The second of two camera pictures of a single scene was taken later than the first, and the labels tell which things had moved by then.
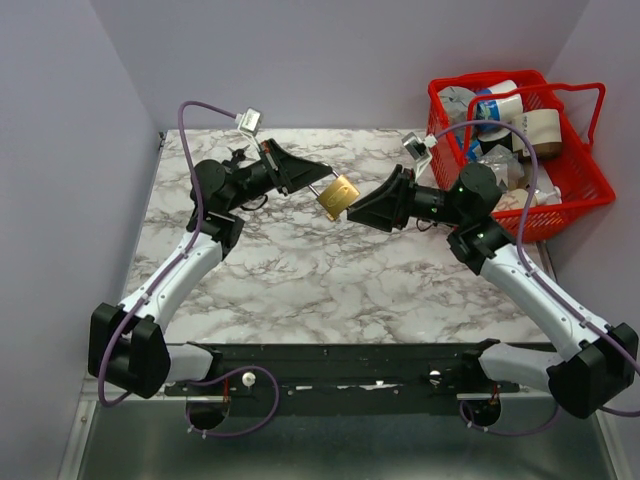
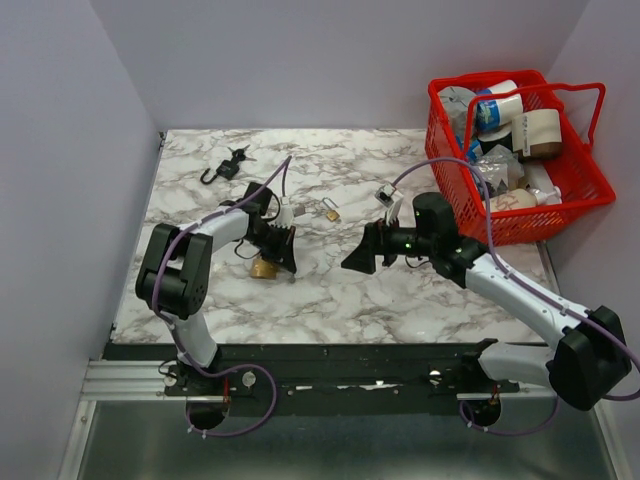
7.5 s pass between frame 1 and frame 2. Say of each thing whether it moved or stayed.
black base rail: stayed
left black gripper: moved
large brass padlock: moved
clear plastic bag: stayed
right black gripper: moved
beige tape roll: stayed
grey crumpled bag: stayed
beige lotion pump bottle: stayed
